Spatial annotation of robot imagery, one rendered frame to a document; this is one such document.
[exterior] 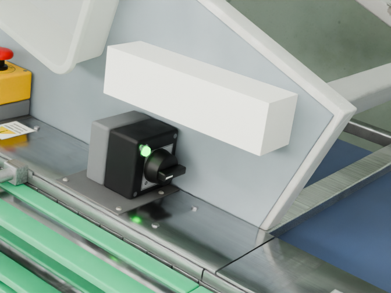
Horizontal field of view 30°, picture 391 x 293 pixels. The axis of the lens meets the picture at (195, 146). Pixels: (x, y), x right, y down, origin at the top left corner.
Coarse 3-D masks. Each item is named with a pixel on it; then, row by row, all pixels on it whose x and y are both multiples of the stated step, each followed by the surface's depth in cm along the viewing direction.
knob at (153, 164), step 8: (152, 152) 90; (160, 152) 90; (168, 152) 91; (152, 160) 89; (160, 160) 89; (168, 160) 89; (176, 160) 91; (144, 168) 90; (152, 168) 89; (160, 168) 89; (168, 168) 90; (176, 168) 90; (184, 168) 91; (144, 176) 90; (152, 176) 89; (160, 176) 88; (168, 176) 88; (176, 176) 90; (160, 184) 90
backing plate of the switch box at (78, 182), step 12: (60, 180) 92; (72, 180) 93; (84, 180) 93; (84, 192) 90; (96, 192) 90; (108, 192) 91; (156, 192) 93; (168, 192) 93; (108, 204) 88; (120, 204) 89; (132, 204) 89; (144, 204) 90
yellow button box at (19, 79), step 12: (0, 72) 106; (12, 72) 107; (24, 72) 108; (0, 84) 104; (12, 84) 106; (24, 84) 108; (0, 96) 105; (12, 96) 107; (24, 96) 109; (0, 108) 106; (12, 108) 108; (24, 108) 110; (0, 120) 107
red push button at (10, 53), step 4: (0, 48) 107; (4, 48) 107; (8, 48) 108; (0, 52) 105; (4, 52) 106; (8, 52) 106; (12, 52) 107; (0, 56) 105; (4, 56) 105; (8, 56) 106; (12, 56) 107; (0, 60) 106; (4, 60) 107; (0, 64) 107; (4, 64) 107
